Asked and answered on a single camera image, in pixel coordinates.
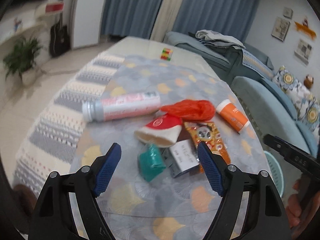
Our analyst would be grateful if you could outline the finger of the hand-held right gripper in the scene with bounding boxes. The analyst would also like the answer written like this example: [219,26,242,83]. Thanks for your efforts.
[264,134,318,174]

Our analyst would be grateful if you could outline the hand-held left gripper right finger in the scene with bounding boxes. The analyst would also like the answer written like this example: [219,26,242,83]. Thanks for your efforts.
[197,142,292,240]

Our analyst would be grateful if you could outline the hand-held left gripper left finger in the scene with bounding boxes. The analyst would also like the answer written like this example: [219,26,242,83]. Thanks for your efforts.
[27,142,122,240]

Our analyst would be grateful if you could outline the teal packet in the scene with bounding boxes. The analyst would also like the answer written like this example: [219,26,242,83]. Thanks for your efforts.
[138,144,167,182]

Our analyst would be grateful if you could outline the person's right hand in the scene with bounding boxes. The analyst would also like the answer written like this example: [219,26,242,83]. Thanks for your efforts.
[286,179,304,228]

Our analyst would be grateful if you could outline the teal plastic basket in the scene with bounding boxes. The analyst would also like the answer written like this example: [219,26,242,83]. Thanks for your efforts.
[263,151,285,198]

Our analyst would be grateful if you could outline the grey white small box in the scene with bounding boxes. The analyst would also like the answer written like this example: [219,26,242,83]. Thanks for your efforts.
[162,140,201,178]

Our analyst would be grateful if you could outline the orange printed snack packet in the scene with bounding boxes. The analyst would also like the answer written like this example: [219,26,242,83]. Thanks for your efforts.
[184,121,231,173]

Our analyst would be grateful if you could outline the floral cushion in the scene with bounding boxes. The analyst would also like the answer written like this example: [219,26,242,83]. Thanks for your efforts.
[272,66,313,98]
[292,95,320,131]

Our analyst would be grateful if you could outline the orange bottle with white cap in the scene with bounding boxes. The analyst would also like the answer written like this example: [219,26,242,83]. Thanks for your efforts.
[216,99,251,134]

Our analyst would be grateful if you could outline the striped woven cloth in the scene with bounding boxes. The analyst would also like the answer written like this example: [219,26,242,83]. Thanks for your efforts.
[13,53,126,197]

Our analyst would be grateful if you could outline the orange plastic bag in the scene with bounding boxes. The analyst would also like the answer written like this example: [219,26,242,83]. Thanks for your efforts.
[160,99,216,122]

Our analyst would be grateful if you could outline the red white paper cup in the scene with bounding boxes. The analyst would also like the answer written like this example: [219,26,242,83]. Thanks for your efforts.
[134,114,182,147]

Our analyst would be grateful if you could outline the clear bottle with pink label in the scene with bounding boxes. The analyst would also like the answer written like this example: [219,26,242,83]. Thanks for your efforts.
[82,92,161,122]

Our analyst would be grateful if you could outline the teal sofa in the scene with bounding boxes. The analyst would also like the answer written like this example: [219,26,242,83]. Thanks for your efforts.
[163,31,320,161]

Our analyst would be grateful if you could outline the small brown toy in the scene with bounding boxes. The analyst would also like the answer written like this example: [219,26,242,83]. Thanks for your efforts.
[303,74,315,89]

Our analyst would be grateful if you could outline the brown round object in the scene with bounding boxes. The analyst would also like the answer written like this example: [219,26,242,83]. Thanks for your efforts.
[12,184,33,216]

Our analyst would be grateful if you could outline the striped sofa cover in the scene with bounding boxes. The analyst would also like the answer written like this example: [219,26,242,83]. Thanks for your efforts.
[240,48,275,80]

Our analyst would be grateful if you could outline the colourful puzzle cube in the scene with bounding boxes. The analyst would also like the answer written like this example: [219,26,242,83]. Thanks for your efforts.
[160,47,174,61]

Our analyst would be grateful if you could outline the grey clothing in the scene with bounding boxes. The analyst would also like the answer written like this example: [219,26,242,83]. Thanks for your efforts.
[195,29,247,50]

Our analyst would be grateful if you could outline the black guitar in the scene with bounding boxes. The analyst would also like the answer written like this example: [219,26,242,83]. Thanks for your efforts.
[49,12,71,57]

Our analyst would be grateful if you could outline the green potted plant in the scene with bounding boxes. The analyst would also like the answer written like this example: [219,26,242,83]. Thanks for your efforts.
[3,36,43,86]

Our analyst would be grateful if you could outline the white door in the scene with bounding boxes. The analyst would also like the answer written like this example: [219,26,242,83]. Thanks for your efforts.
[71,0,106,50]

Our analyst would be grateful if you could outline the blue curtain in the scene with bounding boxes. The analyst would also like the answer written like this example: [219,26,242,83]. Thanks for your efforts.
[101,0,172,37]
[172,0,263,43]

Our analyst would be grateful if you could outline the cream curtain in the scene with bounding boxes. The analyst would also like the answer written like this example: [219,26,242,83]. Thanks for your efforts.
[151,0,185,42]

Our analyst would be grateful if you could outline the red white box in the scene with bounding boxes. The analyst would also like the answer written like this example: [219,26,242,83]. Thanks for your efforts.
[45,1,64,13]

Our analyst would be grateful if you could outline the tilted framed wall picture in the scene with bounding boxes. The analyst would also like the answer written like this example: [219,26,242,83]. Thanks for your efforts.
[294,39,313,60]

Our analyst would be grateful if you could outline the orange wall decoration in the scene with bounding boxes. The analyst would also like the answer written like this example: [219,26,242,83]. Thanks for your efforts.
[294,17,317,39]

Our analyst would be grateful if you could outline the large framed wall picture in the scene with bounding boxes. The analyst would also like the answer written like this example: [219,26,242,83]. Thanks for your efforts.
[271,17,291,41]

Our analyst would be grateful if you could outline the white wall shelf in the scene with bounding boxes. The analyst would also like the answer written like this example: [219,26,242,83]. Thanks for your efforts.
[0,2,63,49]

